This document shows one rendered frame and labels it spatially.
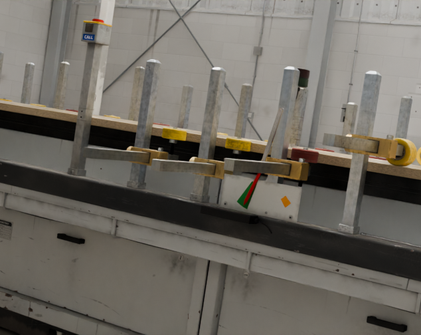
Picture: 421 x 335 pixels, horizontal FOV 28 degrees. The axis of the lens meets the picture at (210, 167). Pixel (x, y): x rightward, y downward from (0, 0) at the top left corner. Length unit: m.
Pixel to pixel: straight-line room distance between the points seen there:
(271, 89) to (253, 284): 8.02
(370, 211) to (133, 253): 0.93
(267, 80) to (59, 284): 7.72
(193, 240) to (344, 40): 7.87
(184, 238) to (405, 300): 0.73
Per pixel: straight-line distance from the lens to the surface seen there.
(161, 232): 2.66
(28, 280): 3.37
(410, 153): 2.44
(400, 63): 10.00
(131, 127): 2.92
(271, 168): 2.28
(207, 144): 2.53
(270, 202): 2.40
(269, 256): 2.45
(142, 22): 11.97
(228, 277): 2.79
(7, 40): 12.34
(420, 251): 2.22
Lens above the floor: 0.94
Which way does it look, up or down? 3 degrees down
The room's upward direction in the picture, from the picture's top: 8 degrees clockwise
